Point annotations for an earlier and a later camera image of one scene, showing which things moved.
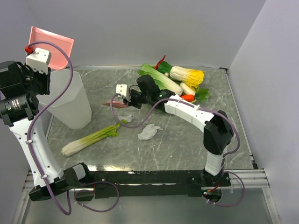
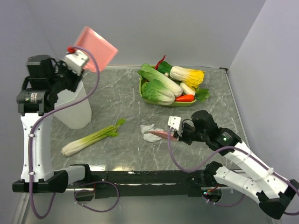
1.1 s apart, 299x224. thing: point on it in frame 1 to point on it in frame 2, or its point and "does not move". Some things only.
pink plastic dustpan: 59,59 to 103,51
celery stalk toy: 88,140 does not move
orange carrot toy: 188,97 does not move
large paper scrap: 149,130 to 151,137
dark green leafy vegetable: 164,67 does not move
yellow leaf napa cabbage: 192,77 does not move
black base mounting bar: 155,183 does not move
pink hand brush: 118,104 to 163,134
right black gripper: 131,102 to 180,135
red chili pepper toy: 156,66 does not move
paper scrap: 128,118 to 145,128
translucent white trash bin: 73,111 does not move
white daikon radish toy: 186,89 does not move
